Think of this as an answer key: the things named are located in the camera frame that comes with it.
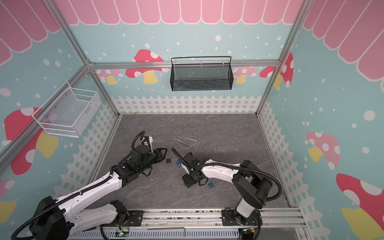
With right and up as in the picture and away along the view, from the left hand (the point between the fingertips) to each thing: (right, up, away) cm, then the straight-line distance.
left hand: (165, 153), depth 81 cm
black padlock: (0, -7, +13) cm, 15 cm away
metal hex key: (+13, +5, +24) cm, 28 cm away
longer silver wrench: (+13, +2, +21) cm, 25 cm away
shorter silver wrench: (+3, +7, +24) cm, 25 cm away
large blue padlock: (+6, -8, +11) cm, 15 cm away
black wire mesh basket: (+18, +48, +13) cm, 53 cm away
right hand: (+12, -17, +4) cm, 21 cm away
